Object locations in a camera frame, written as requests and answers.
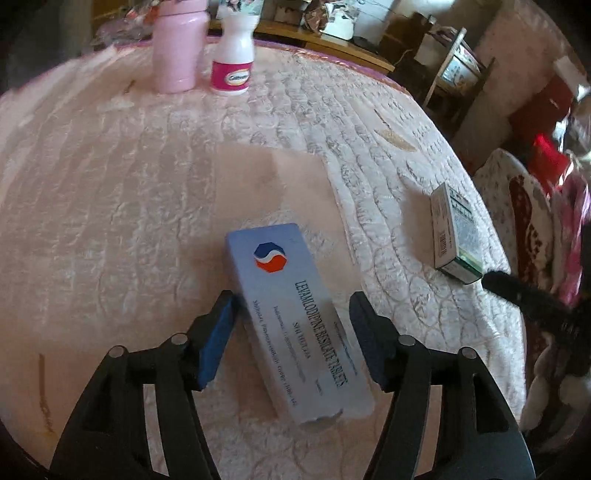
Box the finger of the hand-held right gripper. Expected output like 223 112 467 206
480 270 591 342

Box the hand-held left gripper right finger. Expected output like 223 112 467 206
348 291 536 480

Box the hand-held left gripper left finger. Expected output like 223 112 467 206
48 290 237 480

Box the blue medicine box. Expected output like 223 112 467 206
225 223 376 428

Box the green and white medicine box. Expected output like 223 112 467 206
429 182 485 283

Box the pink plastic bag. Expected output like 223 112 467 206
549 171 591 305

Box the floral pillow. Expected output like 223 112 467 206
473 148 555 324

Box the red bag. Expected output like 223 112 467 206
508 74 578 185

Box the wooden chair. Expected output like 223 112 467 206
383 11 497 153

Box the framed picture in rack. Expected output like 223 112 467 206
438 51 481 93

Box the white pill bottle pink label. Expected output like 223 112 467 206
210 7 257 97

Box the wooden headboard shelf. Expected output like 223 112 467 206
208 18 398 75

